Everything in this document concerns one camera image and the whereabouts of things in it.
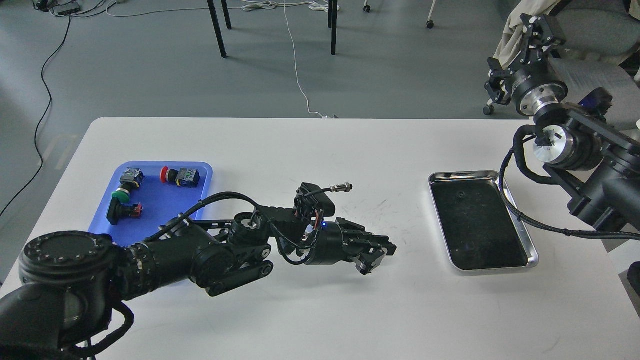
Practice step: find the blue plastic tray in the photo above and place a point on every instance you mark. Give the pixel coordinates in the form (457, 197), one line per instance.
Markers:
(160, 202)

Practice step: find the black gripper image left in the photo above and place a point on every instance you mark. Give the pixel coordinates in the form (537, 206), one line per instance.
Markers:
(350, 242)

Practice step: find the black knob selector switch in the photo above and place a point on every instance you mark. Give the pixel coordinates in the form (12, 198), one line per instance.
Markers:
(118, 210)

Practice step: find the grey office chair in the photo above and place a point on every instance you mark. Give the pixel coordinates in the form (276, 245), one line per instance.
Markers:
(601, 36)

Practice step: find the black robot arm image left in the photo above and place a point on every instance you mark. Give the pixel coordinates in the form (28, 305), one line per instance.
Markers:
(71, 304)

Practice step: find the black table leg left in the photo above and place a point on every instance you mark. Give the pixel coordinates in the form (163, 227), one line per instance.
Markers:
(216, 24)

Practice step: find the red push button switch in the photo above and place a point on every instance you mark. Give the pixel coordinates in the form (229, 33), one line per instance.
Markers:
(187, 177)

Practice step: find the black table leg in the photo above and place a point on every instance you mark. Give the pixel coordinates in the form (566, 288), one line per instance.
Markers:
(332, 23)
(216, 24)

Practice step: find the silver metal tray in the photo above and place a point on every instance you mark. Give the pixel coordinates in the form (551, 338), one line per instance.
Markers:
(480, 233)

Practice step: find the green mushroom push button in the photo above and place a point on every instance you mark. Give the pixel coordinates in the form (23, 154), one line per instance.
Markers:
(130, 180)

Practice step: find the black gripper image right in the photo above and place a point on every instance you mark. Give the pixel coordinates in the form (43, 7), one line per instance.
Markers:
(534, 84)

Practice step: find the black table leg right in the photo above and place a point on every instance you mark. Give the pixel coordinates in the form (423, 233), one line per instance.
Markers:
(332, 23)

